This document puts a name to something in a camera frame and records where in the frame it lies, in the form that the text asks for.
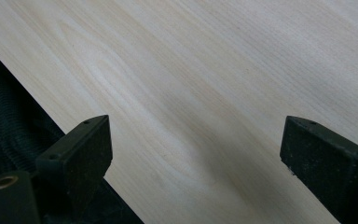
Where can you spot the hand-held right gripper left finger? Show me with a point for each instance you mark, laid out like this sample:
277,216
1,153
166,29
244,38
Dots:
80,155

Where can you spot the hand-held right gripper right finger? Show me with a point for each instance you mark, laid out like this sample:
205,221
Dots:
329,165

